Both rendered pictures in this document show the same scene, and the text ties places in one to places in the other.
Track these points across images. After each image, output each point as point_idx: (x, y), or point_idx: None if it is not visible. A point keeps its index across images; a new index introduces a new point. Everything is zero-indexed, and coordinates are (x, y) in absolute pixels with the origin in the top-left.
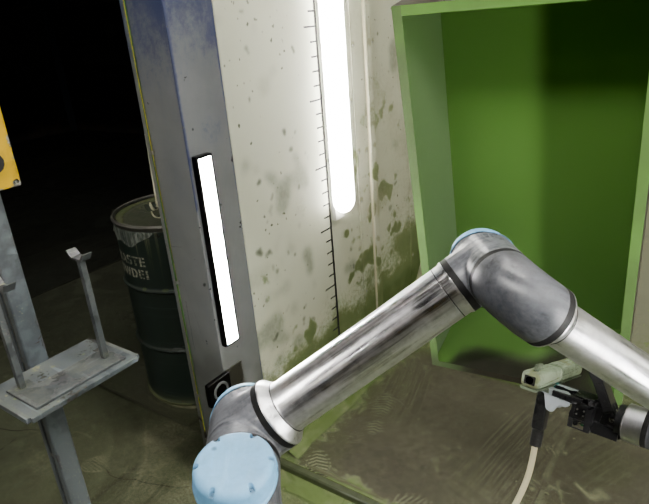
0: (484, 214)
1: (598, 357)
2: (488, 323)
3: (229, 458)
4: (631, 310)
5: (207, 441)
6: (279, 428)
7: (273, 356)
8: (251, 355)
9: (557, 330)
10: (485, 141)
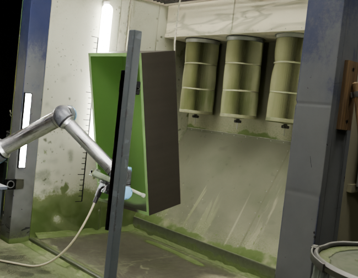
0: (135, 144)
1: (74, 133)
2: (132, 195)
3: None
4: (146, 167)
5: None
6: None
7: (41, 187)
8: (30, 180)
9: (62, 121)
10: (134, 112)
